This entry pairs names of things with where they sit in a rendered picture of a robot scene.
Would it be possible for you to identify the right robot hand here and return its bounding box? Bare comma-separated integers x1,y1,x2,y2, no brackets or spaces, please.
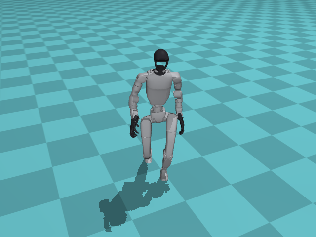
130,115,139,138

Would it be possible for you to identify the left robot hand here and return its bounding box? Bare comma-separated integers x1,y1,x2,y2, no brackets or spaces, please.
178,113,184,135

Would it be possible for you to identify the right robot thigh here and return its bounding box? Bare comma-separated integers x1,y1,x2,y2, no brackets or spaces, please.
140,114,152,158

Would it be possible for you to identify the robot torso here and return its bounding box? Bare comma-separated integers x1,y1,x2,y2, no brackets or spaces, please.
146,69,173,123

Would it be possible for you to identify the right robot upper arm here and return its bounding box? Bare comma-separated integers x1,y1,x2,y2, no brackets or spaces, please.
131,72,148,103

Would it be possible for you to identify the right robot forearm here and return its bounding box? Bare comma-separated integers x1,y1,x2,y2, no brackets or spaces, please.
129,95,140,120

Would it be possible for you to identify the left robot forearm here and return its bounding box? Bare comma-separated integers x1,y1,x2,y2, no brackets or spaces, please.
175,91,183,117

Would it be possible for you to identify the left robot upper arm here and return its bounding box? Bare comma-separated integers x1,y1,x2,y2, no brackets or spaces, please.
171,72,182,98

